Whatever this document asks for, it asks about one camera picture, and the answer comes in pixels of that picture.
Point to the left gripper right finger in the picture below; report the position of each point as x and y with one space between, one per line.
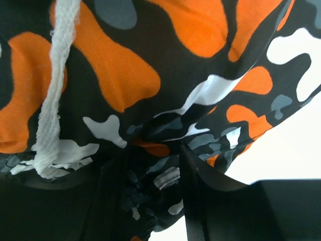
218 207

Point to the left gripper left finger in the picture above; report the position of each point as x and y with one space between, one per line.
79 206

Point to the orange camouflage shorts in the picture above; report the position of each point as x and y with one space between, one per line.
88 80

